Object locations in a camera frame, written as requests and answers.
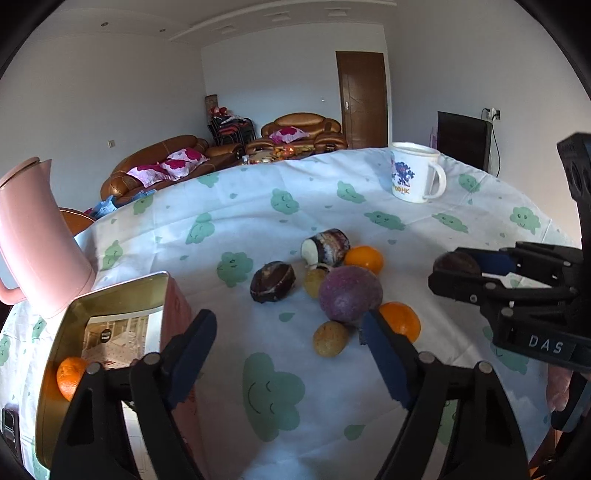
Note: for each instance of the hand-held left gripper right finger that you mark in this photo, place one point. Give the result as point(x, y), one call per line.
point(385, 360)

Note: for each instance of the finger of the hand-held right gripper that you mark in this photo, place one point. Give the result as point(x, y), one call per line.
point(498, 263)
point(457, 284)

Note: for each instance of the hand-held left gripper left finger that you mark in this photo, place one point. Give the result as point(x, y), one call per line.
point(194, 355)

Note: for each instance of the dark purple round fruit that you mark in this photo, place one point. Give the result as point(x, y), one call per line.
point(455, 263)

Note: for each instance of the large purple round fruit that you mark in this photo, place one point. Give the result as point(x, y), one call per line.
point(348, 293)

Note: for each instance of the orange tangerine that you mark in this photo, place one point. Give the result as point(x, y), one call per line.
point(402, 321)
point(365, 258)
point(69, 376)

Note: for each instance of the gold metal tin box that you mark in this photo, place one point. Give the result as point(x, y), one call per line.
point(115, 300)

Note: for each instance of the dark brown water chestnut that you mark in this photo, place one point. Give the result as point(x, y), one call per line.
point(272, 281)

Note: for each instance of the person's right hand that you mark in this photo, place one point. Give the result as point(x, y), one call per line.
point(558, 390)

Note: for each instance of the small yellow round fruit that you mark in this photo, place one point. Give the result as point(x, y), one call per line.
point(330, 339)
point(315, 282)

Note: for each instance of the white printed mug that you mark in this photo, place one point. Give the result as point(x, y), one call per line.
point(411, 173)

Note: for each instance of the cut dark brown root piece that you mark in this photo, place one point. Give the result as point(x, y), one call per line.
point(328, 247)

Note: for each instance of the black television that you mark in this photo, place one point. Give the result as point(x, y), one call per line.
point(464, 138)

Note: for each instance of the blue clothes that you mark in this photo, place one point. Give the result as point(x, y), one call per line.
point(106, 205)

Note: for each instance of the white cloud print tablecloth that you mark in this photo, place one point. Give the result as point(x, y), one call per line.
point(286, 207)

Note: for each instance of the pink flowered pillow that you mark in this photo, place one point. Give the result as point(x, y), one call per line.
point(184, 159)
point(147, 174)
point(287, 134)

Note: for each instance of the pink kettle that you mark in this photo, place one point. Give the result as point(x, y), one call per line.
point(37, 240)

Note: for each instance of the small black device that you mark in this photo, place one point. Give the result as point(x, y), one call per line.
point(9, 429)

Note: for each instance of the brown wooden door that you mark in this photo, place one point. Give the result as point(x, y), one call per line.
point(362, 101)

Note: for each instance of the brown leather sofa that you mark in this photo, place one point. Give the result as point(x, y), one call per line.
point(138, 157)

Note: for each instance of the wooden coffee table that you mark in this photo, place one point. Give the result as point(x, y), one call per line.
point(277, 154)

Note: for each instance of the brown leather armchair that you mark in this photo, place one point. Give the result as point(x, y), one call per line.
point(300, 121)

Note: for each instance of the stacked dark chairs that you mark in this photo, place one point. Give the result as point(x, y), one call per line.
point(231, 129)

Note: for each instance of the tall brown vase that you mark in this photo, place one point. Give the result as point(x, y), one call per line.
point(211, 104)

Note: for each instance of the white wall outlet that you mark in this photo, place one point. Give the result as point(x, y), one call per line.
point(491, 113)

